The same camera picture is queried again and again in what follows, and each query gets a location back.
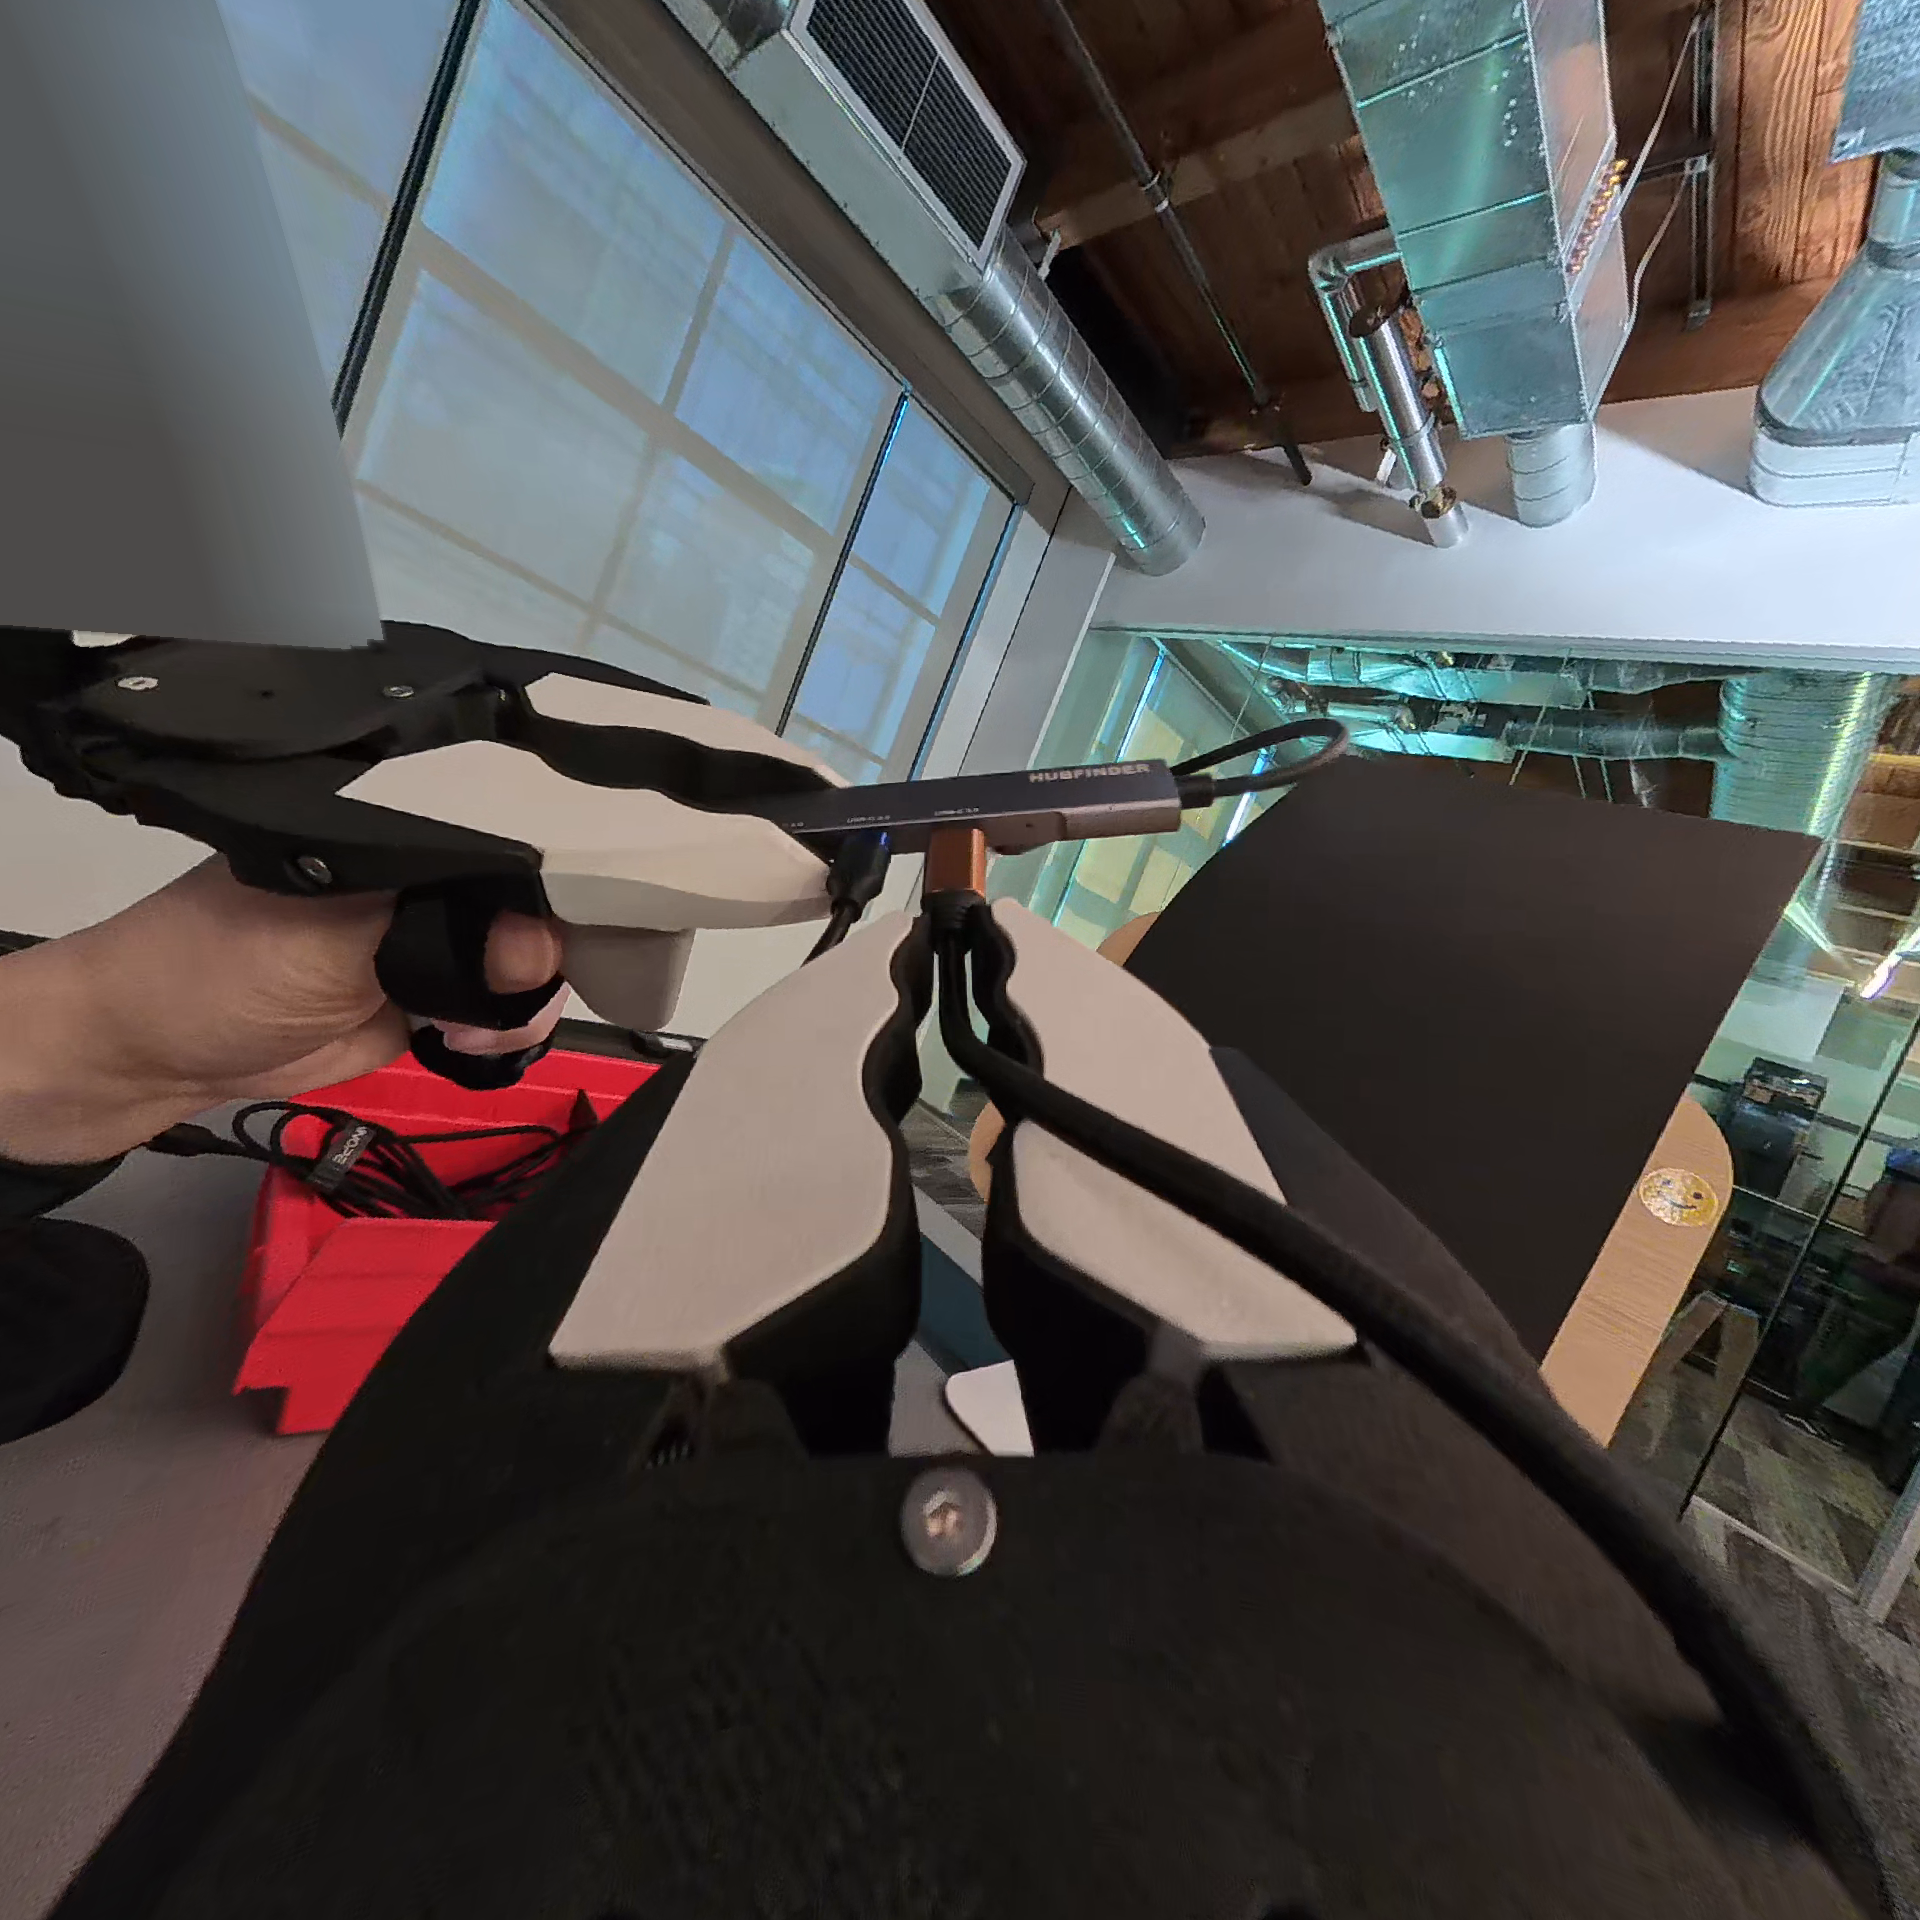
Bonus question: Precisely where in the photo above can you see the ribbed round metal duct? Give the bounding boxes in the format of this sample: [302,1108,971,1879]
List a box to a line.
[927,224,1213,574]

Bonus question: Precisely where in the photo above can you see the flared sheet metal duct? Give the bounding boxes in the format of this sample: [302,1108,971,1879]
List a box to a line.
[1747,151,1920,516]

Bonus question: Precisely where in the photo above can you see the ceiling air vent unit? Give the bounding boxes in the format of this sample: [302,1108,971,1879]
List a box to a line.
[661,0,1028,267]

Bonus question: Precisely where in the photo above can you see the black cable with copper plug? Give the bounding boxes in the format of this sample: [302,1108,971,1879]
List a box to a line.
[918,825,1894,1920]

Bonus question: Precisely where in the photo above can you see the red plastic bin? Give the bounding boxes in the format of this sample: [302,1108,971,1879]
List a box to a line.
[234,1025,709,1439]

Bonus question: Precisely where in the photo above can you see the shiny metal ceiling pipes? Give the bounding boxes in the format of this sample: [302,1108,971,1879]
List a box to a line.
[1308,224,1484,547]

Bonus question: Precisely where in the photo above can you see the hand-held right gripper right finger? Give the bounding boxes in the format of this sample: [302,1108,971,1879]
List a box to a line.
[971,898,1360,1454]

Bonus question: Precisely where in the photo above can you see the rectangular sheet metal duct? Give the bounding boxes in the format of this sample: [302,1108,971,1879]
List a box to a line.
[1317,0,1635,528]

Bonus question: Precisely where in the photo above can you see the large gridded window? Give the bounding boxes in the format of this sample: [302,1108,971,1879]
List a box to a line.
[218,0,1024,787]

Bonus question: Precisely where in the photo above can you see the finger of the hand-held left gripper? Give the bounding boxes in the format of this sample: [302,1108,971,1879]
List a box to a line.
[332,740,839,1041]
[515,669,854,820]

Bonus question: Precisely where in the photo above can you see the thin dark ceiling pipe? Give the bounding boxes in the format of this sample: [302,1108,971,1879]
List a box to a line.
[1036,0,1312,482]

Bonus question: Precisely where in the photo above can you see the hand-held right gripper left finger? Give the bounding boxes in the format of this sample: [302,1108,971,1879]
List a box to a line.
[546,907,927,1454]

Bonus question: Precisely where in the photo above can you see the white divider foot plate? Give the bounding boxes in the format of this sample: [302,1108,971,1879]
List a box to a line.
[941,1357,1036,1454]

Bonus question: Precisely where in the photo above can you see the black panel on wooden board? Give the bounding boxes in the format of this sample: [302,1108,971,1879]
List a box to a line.
[969,760,1826,1449]

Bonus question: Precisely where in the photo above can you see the person's left hand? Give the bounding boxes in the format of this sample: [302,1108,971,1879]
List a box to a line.
[0,851,562,1170]

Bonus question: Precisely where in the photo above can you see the bundled black cables with strap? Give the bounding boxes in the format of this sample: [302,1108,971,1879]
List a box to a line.
[146,1105,591,1218]

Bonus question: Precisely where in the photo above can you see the person's black textured clothing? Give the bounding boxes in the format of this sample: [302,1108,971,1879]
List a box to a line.
[0,1151,151,1440]

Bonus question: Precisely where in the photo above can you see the grey usb hub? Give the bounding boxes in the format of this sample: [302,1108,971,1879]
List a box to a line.
[785,718,1349,858]

